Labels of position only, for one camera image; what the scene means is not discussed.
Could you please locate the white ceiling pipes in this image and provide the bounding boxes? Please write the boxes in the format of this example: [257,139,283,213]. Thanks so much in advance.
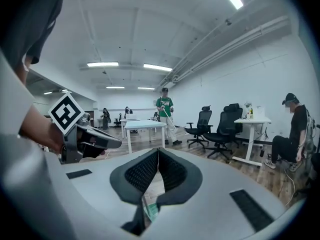
[159,14,292,85]

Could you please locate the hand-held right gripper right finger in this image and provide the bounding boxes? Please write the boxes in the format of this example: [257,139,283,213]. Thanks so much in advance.
[143,147,287,240]

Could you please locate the white standing desk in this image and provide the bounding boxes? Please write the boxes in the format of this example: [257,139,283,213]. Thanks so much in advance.
[231,116,272,167]

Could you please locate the white long desk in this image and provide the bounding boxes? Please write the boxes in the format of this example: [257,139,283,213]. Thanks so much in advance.
[119,118,142,139]

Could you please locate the flower vase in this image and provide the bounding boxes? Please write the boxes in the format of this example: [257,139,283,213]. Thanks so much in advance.
[244,101,254,121]

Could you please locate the white power cable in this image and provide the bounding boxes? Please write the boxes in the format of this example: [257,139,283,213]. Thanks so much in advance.
[283,168,297,208]

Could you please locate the person's left forearm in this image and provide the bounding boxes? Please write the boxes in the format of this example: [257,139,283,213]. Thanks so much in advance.
[19,103,66,155]

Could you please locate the light blue table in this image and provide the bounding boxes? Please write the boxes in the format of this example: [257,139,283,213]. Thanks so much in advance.
[124,119,168,155]

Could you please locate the white card box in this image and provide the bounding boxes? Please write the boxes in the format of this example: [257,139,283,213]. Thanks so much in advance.
[254,105,266,120]

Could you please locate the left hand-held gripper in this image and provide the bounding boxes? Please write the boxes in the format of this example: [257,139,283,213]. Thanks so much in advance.
[47,92,123,165]

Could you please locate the person's left hand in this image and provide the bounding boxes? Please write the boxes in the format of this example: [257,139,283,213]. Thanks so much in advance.
[80,135,105,159]

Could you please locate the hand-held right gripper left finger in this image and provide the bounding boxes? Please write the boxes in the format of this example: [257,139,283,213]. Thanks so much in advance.
[43,147,160,240]

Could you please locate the white flat mop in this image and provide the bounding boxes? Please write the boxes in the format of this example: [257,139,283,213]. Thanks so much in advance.
[162,104,187,135]

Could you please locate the person's black shirt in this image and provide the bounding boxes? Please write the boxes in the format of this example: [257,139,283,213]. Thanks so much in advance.
[0,0,72,65]

